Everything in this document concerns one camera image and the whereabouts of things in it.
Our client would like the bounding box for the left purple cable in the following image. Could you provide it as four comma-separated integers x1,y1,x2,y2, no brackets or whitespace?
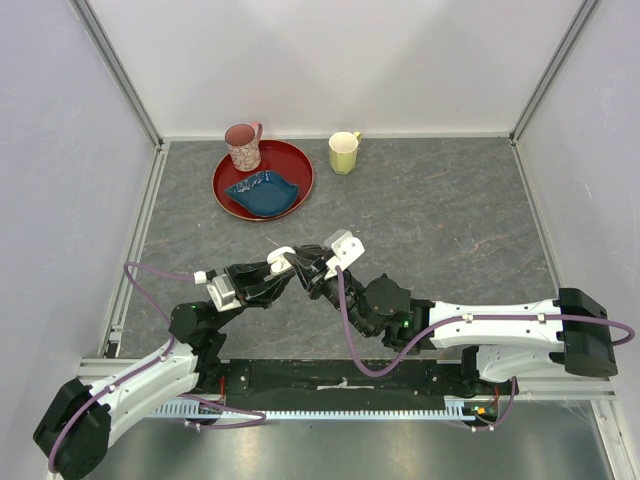
47,260,268,474

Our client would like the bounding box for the pink floral mug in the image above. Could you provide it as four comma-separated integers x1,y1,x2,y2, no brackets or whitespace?
225,122,263,172

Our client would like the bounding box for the blue leaf-shaped dish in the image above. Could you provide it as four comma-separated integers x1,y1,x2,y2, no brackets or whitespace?
224,170,299,218

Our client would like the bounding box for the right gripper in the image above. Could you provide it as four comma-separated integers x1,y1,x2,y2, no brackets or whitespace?
285,246,374,339

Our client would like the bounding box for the yellow-green mug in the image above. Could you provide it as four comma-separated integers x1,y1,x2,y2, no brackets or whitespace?
328,132,361,175

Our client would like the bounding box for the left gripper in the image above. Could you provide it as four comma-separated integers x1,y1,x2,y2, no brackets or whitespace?
210,256,295,332

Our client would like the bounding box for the red round tray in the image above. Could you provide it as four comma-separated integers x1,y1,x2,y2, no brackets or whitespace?
211,140,315,222

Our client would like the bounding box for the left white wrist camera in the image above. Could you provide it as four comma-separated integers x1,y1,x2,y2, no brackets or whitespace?
193,270,242,312

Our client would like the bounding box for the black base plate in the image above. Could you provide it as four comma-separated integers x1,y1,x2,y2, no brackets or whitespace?
199,357,521,413

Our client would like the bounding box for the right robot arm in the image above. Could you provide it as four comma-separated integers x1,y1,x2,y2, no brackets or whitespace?
284,245,618,394

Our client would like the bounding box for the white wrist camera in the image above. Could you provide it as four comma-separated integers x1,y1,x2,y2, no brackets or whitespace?
323,229,365,280
193,270,242,312

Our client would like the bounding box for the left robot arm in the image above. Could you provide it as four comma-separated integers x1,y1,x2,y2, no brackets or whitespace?
33,260,294,479

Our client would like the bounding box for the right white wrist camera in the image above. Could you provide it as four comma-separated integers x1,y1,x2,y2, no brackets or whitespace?
323,229,365,280

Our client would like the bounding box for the light blue cable duct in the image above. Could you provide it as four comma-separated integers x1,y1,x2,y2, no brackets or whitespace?
148,398,498,422

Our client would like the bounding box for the white earbud charging case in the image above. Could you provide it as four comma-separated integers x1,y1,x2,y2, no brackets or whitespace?
267,246,295,275

